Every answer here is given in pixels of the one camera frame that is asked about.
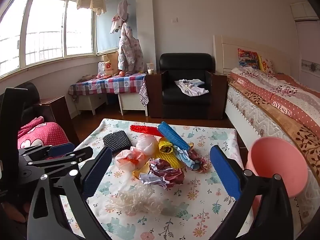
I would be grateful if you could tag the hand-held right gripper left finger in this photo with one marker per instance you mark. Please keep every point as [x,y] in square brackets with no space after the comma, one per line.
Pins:
[96,173]

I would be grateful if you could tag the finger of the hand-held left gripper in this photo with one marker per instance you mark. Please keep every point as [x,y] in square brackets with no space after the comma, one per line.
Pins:
[75,155]
[61,147]

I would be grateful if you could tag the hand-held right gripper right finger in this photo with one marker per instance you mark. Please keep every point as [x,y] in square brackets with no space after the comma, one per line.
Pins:
[225,172]

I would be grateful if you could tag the black foam net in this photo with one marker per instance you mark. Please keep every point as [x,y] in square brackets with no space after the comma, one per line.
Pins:
[117,141]

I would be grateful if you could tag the pink plastic bin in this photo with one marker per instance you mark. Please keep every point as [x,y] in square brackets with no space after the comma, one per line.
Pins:
[277,167]

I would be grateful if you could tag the yellow foam net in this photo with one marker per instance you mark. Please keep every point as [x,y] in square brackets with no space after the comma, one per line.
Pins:
[172,160]

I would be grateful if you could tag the pink polka dot pillow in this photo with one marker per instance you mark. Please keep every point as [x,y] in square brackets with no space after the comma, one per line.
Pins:
[42,133]

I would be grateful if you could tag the crumpled floral paper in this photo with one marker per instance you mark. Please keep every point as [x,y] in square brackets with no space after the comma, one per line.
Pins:
[198,161]

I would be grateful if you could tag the orange and white plastic bag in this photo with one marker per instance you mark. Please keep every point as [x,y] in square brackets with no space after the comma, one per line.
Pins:
[128,158]

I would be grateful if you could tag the black armchair with wooden side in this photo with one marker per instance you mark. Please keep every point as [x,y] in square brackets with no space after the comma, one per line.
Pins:
[53,110]

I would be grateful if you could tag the crumpled blue and white paper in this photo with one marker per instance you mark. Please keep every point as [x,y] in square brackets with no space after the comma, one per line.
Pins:
[183,156]

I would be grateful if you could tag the white foam net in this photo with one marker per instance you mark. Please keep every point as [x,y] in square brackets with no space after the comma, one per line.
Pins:
[136,201]

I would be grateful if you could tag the white side table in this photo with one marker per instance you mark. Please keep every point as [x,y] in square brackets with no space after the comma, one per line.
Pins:
[91,102]
[133,103]

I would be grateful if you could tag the crumpled purple and white paper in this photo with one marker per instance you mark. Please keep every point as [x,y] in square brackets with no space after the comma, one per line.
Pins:
[162,173]

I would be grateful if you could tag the printed floral tablecloth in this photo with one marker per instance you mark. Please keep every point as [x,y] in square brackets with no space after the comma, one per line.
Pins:
[175,212]

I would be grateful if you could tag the yellow plastic bag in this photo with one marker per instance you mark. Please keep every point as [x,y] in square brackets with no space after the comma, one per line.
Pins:
[166,146]

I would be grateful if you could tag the blue foam net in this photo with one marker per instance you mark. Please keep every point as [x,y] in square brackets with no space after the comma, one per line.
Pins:
[172,135]

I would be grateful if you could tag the red foam net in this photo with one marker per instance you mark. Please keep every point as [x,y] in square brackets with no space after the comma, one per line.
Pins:
[145,130]

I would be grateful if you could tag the chequered tablecloth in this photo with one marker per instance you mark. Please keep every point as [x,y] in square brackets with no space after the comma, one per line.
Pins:
[107,83]

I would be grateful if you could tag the clear plastic bag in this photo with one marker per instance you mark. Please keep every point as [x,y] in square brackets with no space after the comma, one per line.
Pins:
[100,68]

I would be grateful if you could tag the bed with pink bedding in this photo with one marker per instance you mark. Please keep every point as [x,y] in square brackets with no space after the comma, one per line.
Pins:
[275,97]

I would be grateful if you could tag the white garment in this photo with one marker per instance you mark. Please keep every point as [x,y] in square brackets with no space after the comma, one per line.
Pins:
[191,87]

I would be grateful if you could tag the purple patterned cloth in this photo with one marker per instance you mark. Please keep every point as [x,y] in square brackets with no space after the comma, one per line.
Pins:
[143,93]

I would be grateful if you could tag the orange fruit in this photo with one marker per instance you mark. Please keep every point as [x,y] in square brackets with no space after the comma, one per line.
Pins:
[122,73]

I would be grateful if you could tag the brown paper bag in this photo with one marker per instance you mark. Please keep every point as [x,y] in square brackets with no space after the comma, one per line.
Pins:
[110,63]

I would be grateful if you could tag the window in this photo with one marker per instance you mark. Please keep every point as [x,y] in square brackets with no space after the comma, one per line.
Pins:
[45,30]

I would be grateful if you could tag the black leather armchair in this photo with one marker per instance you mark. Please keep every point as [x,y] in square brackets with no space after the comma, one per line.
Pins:
[186,65]

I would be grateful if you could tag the yellow floral pillow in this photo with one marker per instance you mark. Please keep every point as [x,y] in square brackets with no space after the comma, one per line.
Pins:
[267,66]

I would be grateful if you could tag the cup with straw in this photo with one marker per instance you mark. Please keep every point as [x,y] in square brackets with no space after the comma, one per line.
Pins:
[150,68]

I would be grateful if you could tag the colourful printed pillow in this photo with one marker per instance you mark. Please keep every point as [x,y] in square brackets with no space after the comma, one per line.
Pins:
[248,58]

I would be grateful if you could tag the floral puffy jacket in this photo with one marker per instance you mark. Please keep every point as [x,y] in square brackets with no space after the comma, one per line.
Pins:
[130,52]

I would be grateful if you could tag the white headboard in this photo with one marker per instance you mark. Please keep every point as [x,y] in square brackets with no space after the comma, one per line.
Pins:
[225,52]

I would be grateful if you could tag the blue roller blind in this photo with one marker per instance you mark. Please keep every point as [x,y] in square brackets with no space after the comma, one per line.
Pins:
[107,32]

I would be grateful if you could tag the hanging pink clothes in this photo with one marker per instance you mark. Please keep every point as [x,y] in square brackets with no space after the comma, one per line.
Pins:
[121,15]

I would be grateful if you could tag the white wardrobe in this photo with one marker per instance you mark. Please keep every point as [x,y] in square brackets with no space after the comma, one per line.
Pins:
[308,42]

